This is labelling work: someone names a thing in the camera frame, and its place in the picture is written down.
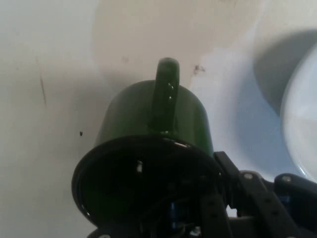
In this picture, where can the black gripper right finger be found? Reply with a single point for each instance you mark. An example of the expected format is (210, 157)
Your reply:
(262, 210)

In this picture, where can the white bowl blue outside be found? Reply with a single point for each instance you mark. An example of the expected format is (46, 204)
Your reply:
(304, 124)

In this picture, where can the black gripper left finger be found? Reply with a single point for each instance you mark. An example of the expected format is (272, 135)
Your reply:
(213, 215)

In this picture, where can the green enamel mug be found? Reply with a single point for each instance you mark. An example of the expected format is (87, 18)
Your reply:
(128, 111)

